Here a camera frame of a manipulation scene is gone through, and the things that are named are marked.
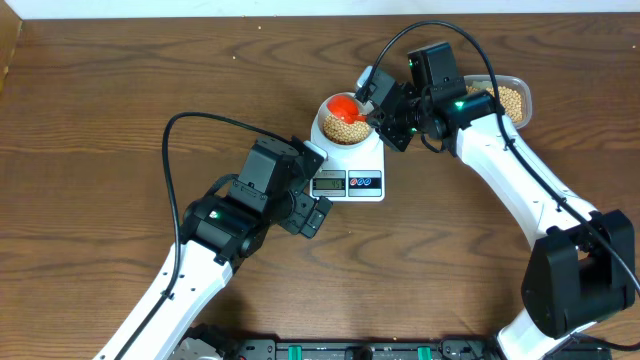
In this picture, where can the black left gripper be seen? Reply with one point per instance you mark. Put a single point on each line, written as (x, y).
(297, 221)

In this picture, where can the red plastic measuring scoop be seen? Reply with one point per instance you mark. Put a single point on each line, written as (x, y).
(345, 108)

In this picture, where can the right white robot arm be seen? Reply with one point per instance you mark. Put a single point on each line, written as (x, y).
(581, 269)

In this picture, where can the clear plastic soybean container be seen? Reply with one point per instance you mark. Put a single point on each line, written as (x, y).
(515, 95)

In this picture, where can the soybeans pile in bowl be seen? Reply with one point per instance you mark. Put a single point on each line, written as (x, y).
(341, 133)

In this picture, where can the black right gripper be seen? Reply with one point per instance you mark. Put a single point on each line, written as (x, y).
(385, 128)

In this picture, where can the white digital kitchen scale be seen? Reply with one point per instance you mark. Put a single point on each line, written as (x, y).
(351, 173)

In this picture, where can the white round bowl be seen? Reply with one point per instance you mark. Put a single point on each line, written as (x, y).
(323, 112)

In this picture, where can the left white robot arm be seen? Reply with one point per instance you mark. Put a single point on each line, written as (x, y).
(217, 234)

